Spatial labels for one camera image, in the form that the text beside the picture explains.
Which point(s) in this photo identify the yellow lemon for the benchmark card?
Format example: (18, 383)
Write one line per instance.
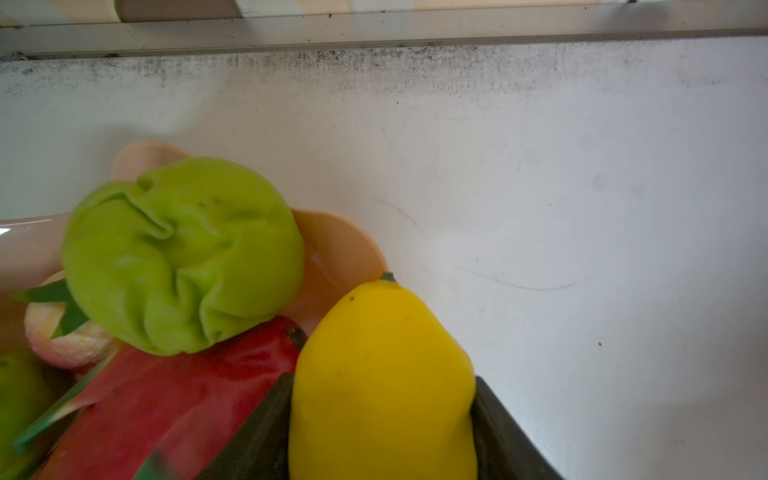
(382, 391)

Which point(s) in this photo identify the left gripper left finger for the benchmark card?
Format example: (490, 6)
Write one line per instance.
(259, 448)

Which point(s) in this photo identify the pink fruit plate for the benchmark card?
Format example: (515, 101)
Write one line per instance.
(340, 254)

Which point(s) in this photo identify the red dragon fruit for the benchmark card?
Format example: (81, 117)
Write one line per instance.
(141, 416)

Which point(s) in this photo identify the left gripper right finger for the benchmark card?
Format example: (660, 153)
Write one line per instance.
(504, 451)

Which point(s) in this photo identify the peach fruit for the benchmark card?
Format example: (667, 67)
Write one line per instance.
(86, 346)

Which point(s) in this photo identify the green fruit left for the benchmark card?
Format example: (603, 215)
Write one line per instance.
(26, 393)

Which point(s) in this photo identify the green wrinkled fruit back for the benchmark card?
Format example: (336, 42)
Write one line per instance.
(187, 255)

